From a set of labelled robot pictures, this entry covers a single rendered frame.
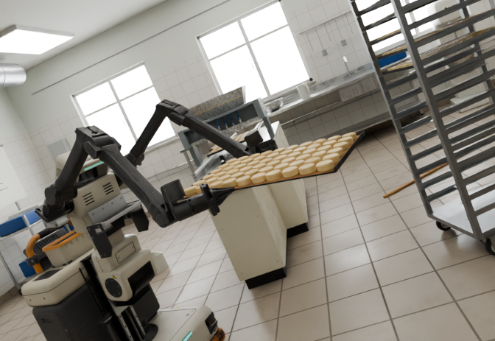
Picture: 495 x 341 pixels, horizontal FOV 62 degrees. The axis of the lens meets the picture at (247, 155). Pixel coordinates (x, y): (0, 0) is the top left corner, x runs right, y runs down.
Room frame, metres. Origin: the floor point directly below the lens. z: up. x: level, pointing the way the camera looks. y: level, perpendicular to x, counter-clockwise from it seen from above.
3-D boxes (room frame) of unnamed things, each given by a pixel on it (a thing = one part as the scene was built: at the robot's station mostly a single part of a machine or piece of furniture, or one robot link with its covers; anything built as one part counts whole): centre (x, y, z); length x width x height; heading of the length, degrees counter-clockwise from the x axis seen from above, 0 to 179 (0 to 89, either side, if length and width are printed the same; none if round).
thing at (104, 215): (1.93, 0.69, 0.93); 0.28 x 0.16 x 0.22; 148
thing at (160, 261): (3.93, 1.31, 0.08); 0.30 x 0.22 x 0.16; 129
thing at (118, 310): (2.05, 0.77, 0.61); 0.28 x 0.27 x 0.25; 148
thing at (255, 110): (3.53, 0.08, 1.01); 0.72 x 0.33 x 0.34; 80
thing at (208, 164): (3.67, 0.20, 0.87); 2.01 x 0.03 x 0.07; 170
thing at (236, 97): (3.53, 0.08, 1.25); 0.56 x 0.29 x 0.14; 80
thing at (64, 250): (2.15, 1.03, 0.87); 0.23 x 0.15 x 0.11; 148
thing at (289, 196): (4.00, -0.01, 0.42); 1.28 x 0.72 x 0.84; 170
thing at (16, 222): (5.40, 3.09, 0.87); 0.40 x 0.30 x 0.16; 82
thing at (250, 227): (3.03, 0.16, 0.45); 0.70 x 0.34 x 0.90; 170
